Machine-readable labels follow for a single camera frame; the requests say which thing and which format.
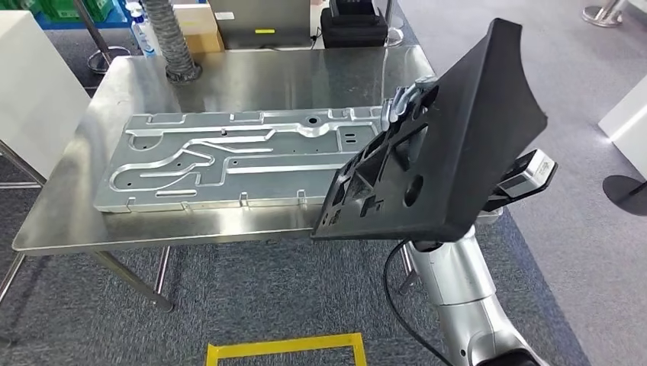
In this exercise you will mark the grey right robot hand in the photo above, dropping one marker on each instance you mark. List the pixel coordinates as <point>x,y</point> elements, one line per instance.
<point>404,103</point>

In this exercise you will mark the black plastic plate bracket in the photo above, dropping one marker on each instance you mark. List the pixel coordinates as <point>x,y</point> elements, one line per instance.
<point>480,126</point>

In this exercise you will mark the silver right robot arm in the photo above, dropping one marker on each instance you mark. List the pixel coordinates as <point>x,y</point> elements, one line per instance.
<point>455,283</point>

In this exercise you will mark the stainless steel workbench table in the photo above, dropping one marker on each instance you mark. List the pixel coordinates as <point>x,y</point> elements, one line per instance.
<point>253,76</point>

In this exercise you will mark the black equipment case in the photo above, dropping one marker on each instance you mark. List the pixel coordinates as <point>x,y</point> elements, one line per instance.
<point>354,30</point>

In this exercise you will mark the embossed aluminium plate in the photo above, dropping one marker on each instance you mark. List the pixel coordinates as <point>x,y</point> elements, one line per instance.
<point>283,151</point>

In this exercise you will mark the grey metal cabinet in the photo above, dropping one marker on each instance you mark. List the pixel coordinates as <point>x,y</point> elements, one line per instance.
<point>283,20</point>

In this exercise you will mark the cardboard box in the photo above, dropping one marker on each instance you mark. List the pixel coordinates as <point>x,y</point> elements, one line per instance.
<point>202,40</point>

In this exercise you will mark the white display plinth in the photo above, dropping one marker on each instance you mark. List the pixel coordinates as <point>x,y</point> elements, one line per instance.
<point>629,131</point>

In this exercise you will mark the white spray bottle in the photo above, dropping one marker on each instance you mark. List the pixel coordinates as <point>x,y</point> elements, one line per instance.
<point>144,40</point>

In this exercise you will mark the green plastic crate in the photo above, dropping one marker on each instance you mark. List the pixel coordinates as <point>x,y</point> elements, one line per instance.
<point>60,7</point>
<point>17,4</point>

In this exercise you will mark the white box cabinet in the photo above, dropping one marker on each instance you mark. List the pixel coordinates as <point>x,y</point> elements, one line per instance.
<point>40,91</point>

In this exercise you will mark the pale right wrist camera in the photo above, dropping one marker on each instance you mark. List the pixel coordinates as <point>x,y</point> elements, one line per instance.
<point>531,174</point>

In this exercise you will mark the silver stanchion post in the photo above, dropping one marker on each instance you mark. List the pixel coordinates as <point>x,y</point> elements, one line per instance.
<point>108,60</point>
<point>601,17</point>

